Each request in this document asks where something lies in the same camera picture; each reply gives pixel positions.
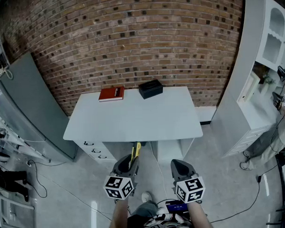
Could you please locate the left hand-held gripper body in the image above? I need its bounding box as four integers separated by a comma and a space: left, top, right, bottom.
102, 154, 141, 201

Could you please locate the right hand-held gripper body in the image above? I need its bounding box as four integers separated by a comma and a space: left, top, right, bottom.
170, 157, 207, 204

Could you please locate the person's left forearm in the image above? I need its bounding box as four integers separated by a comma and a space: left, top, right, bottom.
105, 197, 132, 228

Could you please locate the person's right forearm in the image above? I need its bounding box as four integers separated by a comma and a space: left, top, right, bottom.
187, 200, 215, 228

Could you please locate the black device with blue screen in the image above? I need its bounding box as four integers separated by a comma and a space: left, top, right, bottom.
165, 199, 189, 214

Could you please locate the person's white shoe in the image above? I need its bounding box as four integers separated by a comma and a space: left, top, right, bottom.
141, 191, 153, 203

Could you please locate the person's grey trouser leg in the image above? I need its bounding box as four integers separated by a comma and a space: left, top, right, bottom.
130, 200, 160, 220

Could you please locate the person's patterned shirt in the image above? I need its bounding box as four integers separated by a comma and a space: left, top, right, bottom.
126, 211, 194, 228

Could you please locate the white desk with drawers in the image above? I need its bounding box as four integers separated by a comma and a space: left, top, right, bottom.
61, 85, 204, 164

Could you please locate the red hardcover book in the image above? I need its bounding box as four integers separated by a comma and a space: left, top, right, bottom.
97, 85, 126, 103

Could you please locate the black rectangular box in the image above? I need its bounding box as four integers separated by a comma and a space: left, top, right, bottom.
138, 78, 164, 100

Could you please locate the grey metal cabinet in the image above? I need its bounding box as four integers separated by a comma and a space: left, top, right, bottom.
0, 50, 79, 165

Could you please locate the white tall cupboard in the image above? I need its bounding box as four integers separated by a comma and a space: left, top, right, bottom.
206, 0, 285, 159

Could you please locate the small green plant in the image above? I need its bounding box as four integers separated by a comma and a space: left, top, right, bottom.
262, 73, 276, 86

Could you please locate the black cable with adapter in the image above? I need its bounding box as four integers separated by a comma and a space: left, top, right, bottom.
208, 164, 281, 224

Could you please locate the black floor cable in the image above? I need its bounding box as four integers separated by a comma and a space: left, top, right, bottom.
27, 158, 68, 200

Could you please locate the white metal frame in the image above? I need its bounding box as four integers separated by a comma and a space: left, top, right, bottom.
0, 187, 36, 228

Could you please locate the white coiled cord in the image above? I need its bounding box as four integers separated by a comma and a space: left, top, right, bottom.
0, 66, 14, 82

